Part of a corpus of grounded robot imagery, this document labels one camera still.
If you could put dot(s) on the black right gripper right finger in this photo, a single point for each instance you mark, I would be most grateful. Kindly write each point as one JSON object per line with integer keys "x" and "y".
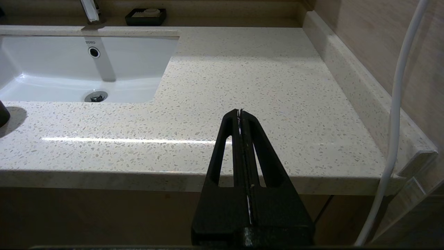
{"x": 281, "y": 208}

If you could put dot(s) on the chrome drain plug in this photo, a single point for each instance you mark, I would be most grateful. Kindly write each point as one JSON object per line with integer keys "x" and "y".
{"x": 96, "y": 97}

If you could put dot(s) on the beige soap bar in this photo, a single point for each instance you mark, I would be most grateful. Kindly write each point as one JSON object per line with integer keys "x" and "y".
{"x": 147, "y": 13}

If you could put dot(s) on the wooden vanity cabinet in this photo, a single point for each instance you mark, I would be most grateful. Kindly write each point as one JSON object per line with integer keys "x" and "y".
{"x": 104, "y": 215}

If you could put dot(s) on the black soap dish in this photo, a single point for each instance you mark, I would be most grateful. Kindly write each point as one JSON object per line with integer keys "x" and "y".
{"x": 145, "y": 21}

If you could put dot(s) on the black cup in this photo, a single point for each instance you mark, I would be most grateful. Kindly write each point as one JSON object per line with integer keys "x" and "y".
{"x": 3, "y": 114}

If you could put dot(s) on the white sink basin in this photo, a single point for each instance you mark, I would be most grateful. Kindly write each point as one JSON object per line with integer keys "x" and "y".
{"x": 52, "y": 62}

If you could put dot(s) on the chrome faucet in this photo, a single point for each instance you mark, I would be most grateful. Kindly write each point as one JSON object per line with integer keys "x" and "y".
{"x": 91, "y": 10}

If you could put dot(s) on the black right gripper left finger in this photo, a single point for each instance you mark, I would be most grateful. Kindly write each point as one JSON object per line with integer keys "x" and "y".
{"x": 215, "y": 208}

